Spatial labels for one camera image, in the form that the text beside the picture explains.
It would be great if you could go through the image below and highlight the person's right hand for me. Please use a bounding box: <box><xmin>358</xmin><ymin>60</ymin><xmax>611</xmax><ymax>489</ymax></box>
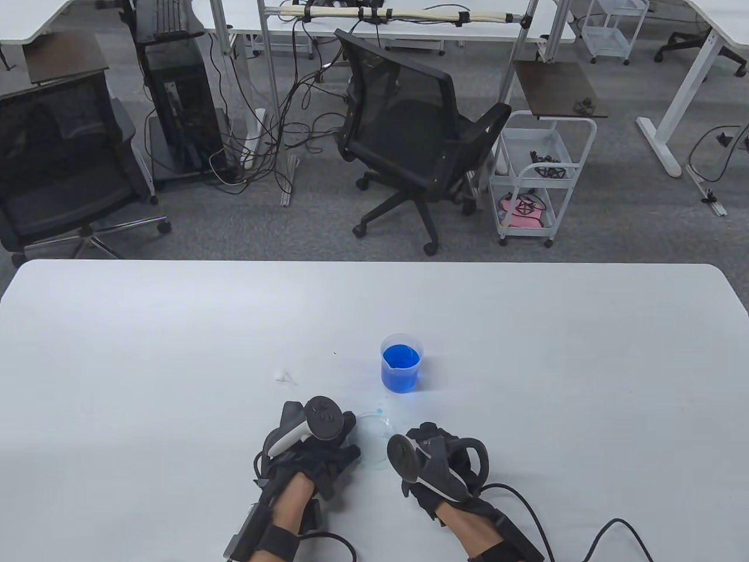
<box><xmin>399</xmin><ymin>421</ymin><xmax>504</xmax><ymax>522</ymax></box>

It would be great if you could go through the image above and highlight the person's left hand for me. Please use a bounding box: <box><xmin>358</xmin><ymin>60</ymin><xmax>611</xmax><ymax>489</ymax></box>
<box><xmin>253</xmin><ymin>401</ymin><xmax>362</xmax><ymax>501</ymax></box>

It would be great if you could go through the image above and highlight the clear culture dish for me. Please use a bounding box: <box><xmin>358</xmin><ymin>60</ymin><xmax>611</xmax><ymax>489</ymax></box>
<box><xmin>354</xmin><ymin>412</ymin><xmax>394</xmax><ymax>470</ymax></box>

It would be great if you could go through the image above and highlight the beaker of blue dye solution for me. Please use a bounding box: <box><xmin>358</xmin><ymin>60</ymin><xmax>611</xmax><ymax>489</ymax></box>
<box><xmin>380</xmin><ymin>333</ymin><xmax>424</xmax><ymax>394</ymax></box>

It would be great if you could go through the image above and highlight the person's right forearm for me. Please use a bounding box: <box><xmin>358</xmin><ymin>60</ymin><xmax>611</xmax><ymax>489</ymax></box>
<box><xmin>439</xmin><ymin>503</ymin><xmax>516</xmax><ymax>562</ymax></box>

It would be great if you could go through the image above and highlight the person's left forearm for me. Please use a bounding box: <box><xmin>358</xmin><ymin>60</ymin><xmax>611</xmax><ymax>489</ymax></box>
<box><xmin>257</xmin><ymin>473</ymin><xmax>314</xmax><ymax>562</ymax></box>

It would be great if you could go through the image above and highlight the black white VR controller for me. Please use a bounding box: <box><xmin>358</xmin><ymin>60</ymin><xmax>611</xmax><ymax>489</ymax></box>
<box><xmin>266</xmin><ymin>396</ymin><xmax>343</xmax><ymax>457</ymax></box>
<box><xmin>387</xmin><ymin>433</ymin><xmax>490</xmax><ymax>502</ymax></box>

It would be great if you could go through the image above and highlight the black glove sensor box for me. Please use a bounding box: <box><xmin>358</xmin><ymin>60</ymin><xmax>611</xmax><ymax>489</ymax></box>
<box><xmin>301</xmin><ymin>498</ymin><xmax>327</xmax><ymax>536</ymax></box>

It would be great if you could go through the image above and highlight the pink cloth item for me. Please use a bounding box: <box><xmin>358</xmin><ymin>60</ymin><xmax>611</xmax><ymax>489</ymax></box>
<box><xmin>499</xmin><ymin>196</ymin><xmax>542</xmax><ymax>228</ymax></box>

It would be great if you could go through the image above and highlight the white utility cart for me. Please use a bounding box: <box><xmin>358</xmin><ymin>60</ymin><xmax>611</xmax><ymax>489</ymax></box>
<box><xmin>581</xmin><ymin>0</ymin><xmax>650</xmax><ymax>65</ymax></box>
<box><xmin>487</xmin><ymin>110</ymin><xmax>597</xmax><ymax>248</ymax></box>

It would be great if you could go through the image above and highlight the black mesh office chair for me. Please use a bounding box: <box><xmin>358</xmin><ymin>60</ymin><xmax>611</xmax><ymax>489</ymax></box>
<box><xmin>335</xmin><ymin>28</ymin><xmax>513</xmax><ymax>256</ymax></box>

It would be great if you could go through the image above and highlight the white power strip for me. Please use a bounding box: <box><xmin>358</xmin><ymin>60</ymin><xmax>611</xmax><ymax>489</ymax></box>
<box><xmin>242</xmin><ymin>108</ymin><xmax>267</xmax><ymax>170</ymax></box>

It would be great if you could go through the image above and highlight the grey wheeled tower stand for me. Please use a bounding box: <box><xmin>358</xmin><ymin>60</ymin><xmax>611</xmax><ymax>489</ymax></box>
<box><xmin>146</xmin><ymin>108</ymin><xmax>238</xmax><ymax>191</ymax></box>

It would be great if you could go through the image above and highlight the brown side table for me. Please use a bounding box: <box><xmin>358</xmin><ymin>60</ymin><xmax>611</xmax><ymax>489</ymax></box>
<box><xmin>22</xmin><ymin>30</ymin><xmax>110</xmax><ymax>85</ymax></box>
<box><xmin>514</xmin><ymin>60</ymin><xmax>609</xmax><ymax>121</ymax></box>

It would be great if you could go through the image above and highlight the black computer tower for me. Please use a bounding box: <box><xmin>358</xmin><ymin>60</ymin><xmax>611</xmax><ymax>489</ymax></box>
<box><xmin>142</xmin><ymin>40</ymin><xmax>228</xmax><ymax>175</ymax></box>

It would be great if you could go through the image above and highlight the white desk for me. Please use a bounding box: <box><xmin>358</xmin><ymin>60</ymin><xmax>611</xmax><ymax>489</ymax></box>
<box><xmin>0</xmin><ymin>0</ymin><xmax>138</xmax><ymax>44</ymax></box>
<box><xmin>637</xmin><ymin>0</ymin><xmax>749</xmax><ymax>178</ymax></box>
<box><xmin>193</xmin><ymin>0</ymin><xmax>577</xmax><ymax>59</ymax></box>

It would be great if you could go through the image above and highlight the black chrome-base office chair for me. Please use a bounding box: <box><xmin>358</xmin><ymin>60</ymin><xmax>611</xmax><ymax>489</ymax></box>
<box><xmin>0</xmin><ymin>73</ymin><xmax>172</xmax><ymax>267</ymax></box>

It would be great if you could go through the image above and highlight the black chair base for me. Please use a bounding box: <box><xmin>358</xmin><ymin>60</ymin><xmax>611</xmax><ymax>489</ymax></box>
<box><xmin>654</xmin><ymin>30</ymin><xmax>748</xmax><ymax>77</ymax></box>

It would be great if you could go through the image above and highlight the black glove cable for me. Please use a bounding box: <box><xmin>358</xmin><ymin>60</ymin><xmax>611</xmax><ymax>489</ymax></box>
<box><xmin>477</xmin><ymin>483</ymin><xmax>653</xmax><ymax>562</ymax></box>
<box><xmin>293</xmin><ymin>530</ymin><xmax>356</xmax><ymax>562</ymax></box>

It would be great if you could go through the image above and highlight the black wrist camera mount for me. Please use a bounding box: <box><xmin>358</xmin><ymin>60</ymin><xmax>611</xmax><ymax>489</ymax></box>
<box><xmin>468</xmin><ymin>508</ymin><xmax>546</xmax><ymax>562</ymax></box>
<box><xmin>221</xmin><ymin>477</ymin><xmax>302</xmax><ymax>562</ymax></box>

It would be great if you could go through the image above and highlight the black wire object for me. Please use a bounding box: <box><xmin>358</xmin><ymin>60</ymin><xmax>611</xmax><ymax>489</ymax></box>
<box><xmin>530</xmin><ymin>150</ymin><xmax>567</xmax><ymax>178</ymax></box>

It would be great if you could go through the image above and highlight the aluminium floor rail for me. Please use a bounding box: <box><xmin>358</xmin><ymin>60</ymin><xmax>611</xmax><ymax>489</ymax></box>
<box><xmin>685</xmin><ymin>164</ymin><xmax>729</xmax><ymax>217</ymax></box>

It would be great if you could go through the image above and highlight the tangle of black cables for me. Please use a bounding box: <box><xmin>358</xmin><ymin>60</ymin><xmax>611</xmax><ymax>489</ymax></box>
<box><xmin>205</xmin><ymin>23</ymin><xmax>358</xmax><ymax>197</ymax></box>

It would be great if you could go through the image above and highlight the black floor cable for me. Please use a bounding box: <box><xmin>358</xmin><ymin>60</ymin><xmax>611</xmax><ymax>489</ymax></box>
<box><xmin>688</xmin><ymin>123</ymin><xmax>749</xmax><ymax>183</ymax></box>

